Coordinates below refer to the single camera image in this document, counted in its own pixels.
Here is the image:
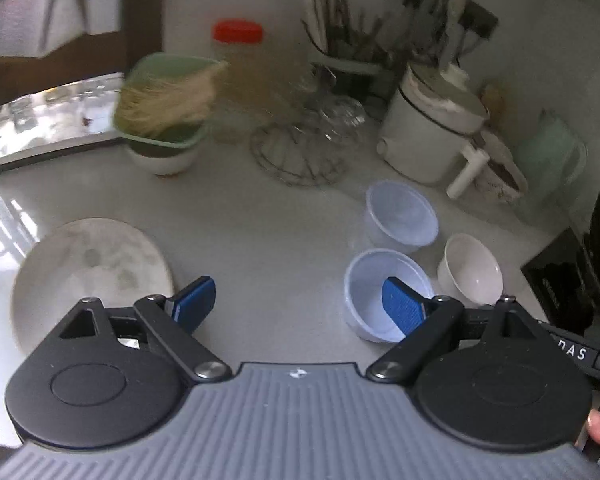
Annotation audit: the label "clear jar with red lid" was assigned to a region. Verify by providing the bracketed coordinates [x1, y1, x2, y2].
[211, 19, 301, 143]

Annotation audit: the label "large white ceramic bowl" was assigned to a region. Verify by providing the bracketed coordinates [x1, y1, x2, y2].
[125, 142, 201, 177]

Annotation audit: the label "pale green pitcher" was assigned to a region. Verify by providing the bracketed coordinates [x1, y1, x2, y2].
[515, 110, 588, 211]

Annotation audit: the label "small white ceramic bowl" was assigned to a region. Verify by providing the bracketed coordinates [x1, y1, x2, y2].
[437, 232, 504, 308]

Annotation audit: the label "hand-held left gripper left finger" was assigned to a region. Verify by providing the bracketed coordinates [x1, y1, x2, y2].
[60, 276, 232, 384]

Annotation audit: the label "pale blue plastic bowl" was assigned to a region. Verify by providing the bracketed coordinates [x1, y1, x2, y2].
[365, 180, 440, 261]
[344, 248, 435, 343]

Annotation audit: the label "green colander basket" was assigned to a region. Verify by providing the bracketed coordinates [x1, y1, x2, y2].
[114, 53, 226, 150]

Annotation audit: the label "bundle of chopsticks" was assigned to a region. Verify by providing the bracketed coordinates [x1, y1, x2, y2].
[302, 0, 396, 61]

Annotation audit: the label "white drip tray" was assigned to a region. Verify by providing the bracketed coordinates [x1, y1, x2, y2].
[0, 77, 131, 168]

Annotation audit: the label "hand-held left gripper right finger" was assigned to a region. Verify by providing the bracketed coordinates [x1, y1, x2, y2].
[366, 277, 538, 384]

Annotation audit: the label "hanging scissors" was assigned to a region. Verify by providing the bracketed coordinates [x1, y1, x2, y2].
[442, 0, 468, 61]

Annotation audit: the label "dark metal dish rack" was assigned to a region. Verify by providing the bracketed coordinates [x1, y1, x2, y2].
[0, 0, 168, 117]

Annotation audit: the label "bundle of dried noodles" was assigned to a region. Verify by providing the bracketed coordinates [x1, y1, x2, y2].
[117, 62, 228, 136]

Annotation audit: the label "white electric cooker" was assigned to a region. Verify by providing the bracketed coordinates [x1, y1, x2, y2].
[377, 62, 491, 200]

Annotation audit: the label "white utensil caddy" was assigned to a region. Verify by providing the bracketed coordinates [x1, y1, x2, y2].
[47, 0, 123, 56]

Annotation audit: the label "hanging kitchen tools on rail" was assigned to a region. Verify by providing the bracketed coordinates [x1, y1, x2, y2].
[405, 0, 500, 41]

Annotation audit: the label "wire cup stand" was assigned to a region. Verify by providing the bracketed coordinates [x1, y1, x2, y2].
[250, 120, 348, 187]

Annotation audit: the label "patterned ceramic mug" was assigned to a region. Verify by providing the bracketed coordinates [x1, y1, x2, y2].
[475, 130, 530, 205]

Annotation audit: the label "white plate with grey leaves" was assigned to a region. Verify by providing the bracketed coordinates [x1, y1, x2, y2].
[11, 217, 176, 356]

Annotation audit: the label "black glossy cooktop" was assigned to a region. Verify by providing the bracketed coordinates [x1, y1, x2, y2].
[521, 191, 600, 333]

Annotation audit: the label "yellowish container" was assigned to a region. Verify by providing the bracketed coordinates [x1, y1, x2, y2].
[480, 80, 511, 111]

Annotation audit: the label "clear glass cup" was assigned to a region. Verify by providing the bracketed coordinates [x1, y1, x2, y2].
[307, 62, 342, 107]
[320, 95, 367, 143]

